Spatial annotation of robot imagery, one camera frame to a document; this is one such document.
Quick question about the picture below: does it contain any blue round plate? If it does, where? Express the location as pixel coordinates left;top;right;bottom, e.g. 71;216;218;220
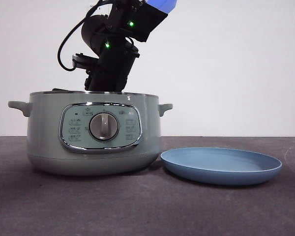
160;147;283;186

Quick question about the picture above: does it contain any pale green electric steamer pot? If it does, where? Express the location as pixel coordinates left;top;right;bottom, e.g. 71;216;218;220
7;90;173;177

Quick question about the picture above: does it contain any black cable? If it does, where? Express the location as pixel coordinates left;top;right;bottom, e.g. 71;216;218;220
58;0;101;72

